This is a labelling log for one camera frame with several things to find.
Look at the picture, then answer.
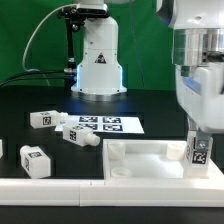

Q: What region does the white L-shaped fence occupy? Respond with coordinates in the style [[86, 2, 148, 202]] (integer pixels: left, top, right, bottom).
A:
[[0, 168, 224, 207]]

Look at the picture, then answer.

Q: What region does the paper sheet with markers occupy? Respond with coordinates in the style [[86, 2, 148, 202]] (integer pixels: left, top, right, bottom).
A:
[[55, 115, 144, 134]]

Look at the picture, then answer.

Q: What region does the grey cable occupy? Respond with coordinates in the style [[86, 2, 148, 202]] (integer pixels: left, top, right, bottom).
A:
[[21, 3, 75, 87]]

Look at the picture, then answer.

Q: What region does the white square table top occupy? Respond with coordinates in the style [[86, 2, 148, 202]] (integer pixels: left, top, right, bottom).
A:
[[102, 139, 224, 181]]

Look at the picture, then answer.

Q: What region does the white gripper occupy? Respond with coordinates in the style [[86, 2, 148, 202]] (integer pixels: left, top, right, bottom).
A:
[[175, 63, 224, 151]]

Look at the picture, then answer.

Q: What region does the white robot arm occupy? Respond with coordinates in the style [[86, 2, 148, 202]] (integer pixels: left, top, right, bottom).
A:
[[72, 0, 224, 143]]

